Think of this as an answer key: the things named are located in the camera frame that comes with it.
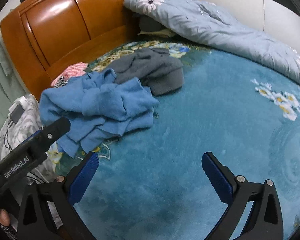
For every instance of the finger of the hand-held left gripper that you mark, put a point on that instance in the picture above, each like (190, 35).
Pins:
(55, 131)

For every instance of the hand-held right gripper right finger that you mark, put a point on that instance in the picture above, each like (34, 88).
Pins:
(216, 177)

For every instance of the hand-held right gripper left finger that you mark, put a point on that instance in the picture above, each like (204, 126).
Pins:
(83, 177)

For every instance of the blue sweater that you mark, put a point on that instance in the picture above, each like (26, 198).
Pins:
(102, 100)

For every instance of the person's left hand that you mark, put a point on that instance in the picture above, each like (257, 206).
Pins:
(2, 216)

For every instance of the grey floral sheet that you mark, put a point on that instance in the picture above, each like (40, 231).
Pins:
(30, 120)

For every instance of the grey charger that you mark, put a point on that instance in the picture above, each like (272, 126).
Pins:
(17, 115)

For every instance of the black and white patterned cloth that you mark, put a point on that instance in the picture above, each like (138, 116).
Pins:
(61, 82)

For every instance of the pink striped cloth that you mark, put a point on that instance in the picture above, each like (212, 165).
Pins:
(73, 71)

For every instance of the teal floral blanket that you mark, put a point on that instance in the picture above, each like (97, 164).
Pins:
(190, 120)

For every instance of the green curtain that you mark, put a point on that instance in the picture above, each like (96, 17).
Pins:
(0, 80)

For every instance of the wooden headboard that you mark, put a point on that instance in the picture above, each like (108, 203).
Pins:
(60, 22)

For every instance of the grey fleece garment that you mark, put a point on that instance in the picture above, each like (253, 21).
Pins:
(160, 72)

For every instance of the dark grey pillow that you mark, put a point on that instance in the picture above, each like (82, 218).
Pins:
(148, 23)

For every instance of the pale yellow cloth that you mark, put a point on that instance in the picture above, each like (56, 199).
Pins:
(160, 33)

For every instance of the light blue floral quilt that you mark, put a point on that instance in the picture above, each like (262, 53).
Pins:
(202, 22)

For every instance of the white wardrobe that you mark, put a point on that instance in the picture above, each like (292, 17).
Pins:
(240, 2)

